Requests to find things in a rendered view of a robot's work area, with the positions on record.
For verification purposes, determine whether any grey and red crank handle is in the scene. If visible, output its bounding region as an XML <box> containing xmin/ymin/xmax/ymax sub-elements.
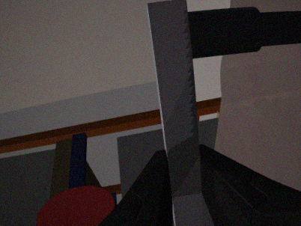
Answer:
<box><xmin>36</xmin><ymin>0</ymin><xmax>301</xmax><ymax>226</ymax></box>

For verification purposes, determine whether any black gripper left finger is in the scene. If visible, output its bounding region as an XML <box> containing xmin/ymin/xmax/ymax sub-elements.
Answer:
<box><xmin>97</xmin><ymin>150</ymin><xmax>174</xmax><ymax>226</ymax></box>

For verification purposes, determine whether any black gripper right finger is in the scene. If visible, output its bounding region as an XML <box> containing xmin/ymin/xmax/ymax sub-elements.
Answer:
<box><xmin>199</xmin><ymin>144</ymin><xmax>301</xmax><ymax>226</ymax></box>

